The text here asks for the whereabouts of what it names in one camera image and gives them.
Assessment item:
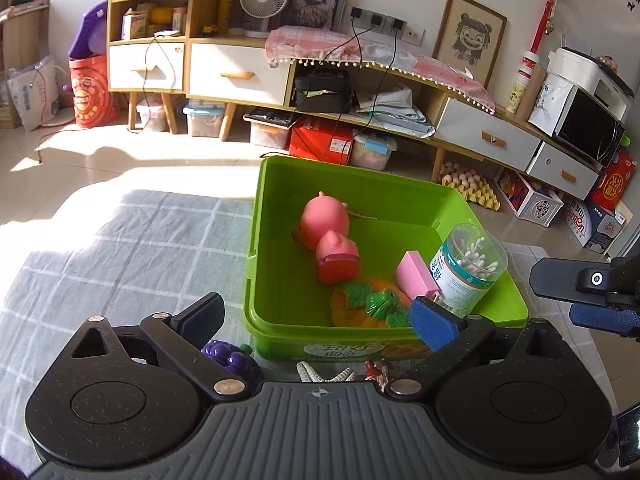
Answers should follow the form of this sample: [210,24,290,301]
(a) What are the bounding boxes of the purple plastic grape bunch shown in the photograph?
[201,340,265,391]

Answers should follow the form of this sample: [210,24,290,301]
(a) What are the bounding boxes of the red dwarf figurine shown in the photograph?
[364,360,396,392]

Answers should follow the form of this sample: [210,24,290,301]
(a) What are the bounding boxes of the green plastic storage bin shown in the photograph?
[243,155,530,364]

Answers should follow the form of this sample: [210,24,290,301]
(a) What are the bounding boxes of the beige starfish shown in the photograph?
[295,360,357,384]

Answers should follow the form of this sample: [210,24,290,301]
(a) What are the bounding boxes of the pink rectangular block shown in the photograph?
[395,250,440,300]

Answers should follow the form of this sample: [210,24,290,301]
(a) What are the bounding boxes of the clear cotton swab jar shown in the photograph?
[428,223,508,318]

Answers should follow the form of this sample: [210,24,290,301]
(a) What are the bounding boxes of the orange pumpkin toy green leaves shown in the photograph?
[330,278,410,328]

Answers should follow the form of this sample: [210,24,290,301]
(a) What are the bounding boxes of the white patterned toy box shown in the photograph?
[495,168,564,228]

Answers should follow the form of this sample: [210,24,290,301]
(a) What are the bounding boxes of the yellow egg tray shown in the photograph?
[439,162,501,211]

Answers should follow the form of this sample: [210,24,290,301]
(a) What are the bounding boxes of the pink pig toy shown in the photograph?
[292,192,360,285]

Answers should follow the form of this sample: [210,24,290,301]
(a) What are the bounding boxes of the black microwave oven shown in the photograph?
[527,73,625,168]

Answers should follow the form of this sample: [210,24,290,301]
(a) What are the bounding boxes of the clear storage box pastel contents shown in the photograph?
[349,133,397,171]

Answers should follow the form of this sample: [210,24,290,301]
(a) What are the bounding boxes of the white appliance on microwave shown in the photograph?
[547,47,634,122]

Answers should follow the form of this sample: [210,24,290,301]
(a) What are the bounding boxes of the clear storage box blue lid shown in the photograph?
[182,103,226,138]

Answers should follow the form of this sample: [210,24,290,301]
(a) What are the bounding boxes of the red cardboard box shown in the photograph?
[288,116,355,165]

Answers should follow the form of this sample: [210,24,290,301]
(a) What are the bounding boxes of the red printed bag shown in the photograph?
[70,54,120,129]

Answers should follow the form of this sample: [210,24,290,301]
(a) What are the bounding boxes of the black bag on shelf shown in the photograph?
[294,70,352,114]

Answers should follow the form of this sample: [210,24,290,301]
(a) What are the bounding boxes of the long wooden TV cabinet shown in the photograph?
[106,0,600,199]

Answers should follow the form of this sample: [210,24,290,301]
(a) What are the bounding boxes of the white paper shopping bag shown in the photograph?
[6,55,60,132]

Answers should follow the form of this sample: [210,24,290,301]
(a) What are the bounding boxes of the framed cartoon girl drawing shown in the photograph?
[432,0,508,88]

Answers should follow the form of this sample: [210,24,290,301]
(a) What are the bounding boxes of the pink checked cloth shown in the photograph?
[265,26,496,114]

